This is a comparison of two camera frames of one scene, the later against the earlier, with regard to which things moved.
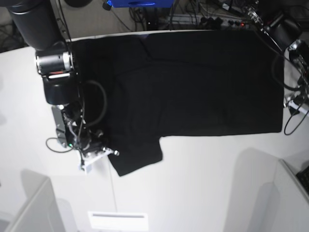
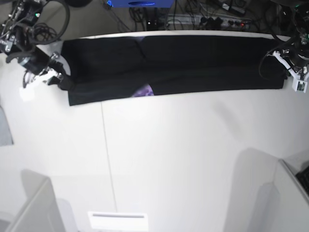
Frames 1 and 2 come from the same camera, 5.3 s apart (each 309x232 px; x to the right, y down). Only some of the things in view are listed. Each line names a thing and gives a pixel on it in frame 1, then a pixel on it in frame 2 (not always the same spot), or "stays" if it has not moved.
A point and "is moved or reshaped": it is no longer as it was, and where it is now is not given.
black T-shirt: (136, 88) is moved or reshaped
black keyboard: (303, 177) stays
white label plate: (120, 221) stays
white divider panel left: (40, 212) stays
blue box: (117, 4) stays
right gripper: (90, 145) -> (38, 62)
